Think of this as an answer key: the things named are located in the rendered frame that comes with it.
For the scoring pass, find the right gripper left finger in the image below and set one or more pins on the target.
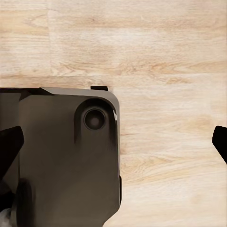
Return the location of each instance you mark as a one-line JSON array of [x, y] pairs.
[[11, 141]]

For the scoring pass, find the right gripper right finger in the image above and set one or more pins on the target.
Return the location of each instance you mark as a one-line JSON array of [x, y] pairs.
[[219, 140]]

